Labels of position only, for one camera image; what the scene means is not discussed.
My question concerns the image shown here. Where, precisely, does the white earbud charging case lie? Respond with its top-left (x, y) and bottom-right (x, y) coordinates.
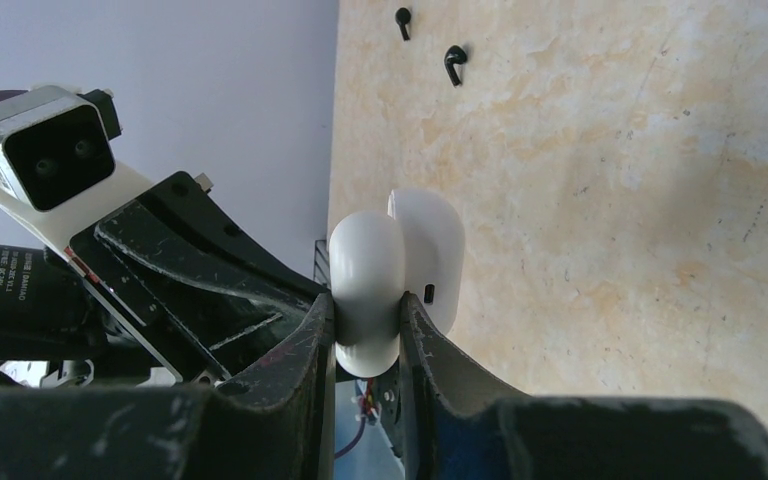
top-left (328, 188), bottom-right (465, 379)

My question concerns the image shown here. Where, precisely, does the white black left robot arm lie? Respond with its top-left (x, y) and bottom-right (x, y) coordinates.
top-left (0, 172), bottom-right (324, 382)

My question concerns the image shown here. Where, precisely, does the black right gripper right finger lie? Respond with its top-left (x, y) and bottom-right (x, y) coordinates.
top-left (399, 293), bottom-right (768, 479)

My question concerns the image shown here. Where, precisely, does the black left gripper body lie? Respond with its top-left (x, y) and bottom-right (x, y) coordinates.
top-left (69, 172), bottom-right (235, 382)

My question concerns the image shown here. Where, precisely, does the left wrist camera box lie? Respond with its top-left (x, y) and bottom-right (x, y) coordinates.
top-left (0, 85), bottom-right (121, 212)

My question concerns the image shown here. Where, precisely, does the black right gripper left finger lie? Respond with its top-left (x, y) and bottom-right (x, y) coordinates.
top-left (0, 294), bottom-right (335, 479)

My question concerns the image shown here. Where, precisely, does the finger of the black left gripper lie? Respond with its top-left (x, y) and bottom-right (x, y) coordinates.
top-left (95, 265), bottom-right (285, 378)
top-left (95, 200), bottom-right (326, 317)

